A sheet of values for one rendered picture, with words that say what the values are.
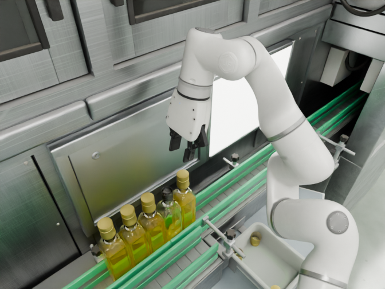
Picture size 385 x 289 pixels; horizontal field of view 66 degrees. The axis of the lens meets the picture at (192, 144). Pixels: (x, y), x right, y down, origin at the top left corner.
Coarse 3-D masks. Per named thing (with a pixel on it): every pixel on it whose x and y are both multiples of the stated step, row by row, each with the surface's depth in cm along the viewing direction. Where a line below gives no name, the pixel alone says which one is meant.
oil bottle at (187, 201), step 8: (176, 192) 84; (192, 192) 85; (176, 200) 84; (184, 200) 83; (192, 200) 86; (184, 208) 85; (192, 208) 88; (184, 216) 87; (192, 216) 91; (184, 224) 90
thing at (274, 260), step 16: (256, 224) 105; (240, 240) 102; (272, 240) 104; (256, 256) 104; (272, 256) 104; (288, 256) 101; (256, 272) 100; (272, 272) 100; (288, 272) 100; (288, 288) 89
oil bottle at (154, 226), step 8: (144, 216) 78; (160, 216) 79; (144, 224) 78; (152, 224) 78; (160, 224) 80; (152, 232) 79; (160, 232) 82; (152, 240) 81; (160, 240) 84; (152, 248) 84
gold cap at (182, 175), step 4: (180, 172) 80; (184, 172) 80; (176, 176) 80; (180, 176) 79; (184, 176) 79; (188, 176) 80; (180, 180) 79; (184, 180) 79; (188, 180) 81; (176, 184) 82; (180, 184) 81; (184, 184) 81; (188, 184) 82; (180, 188) 82; (184, 188) 82
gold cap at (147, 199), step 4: (148, 192) 75; (144, 196) 74; (148, 196) 74; (152, 196) 74; (144, 200) 73; (148, 200) 73; (152, 200) 74; (144, 204) 74; (148, 204) 73; (152, 204) 74; (144, 208) 75; (148, 208) 74; (152, 208) 75; (144, 212) 76; (148, 212) 75
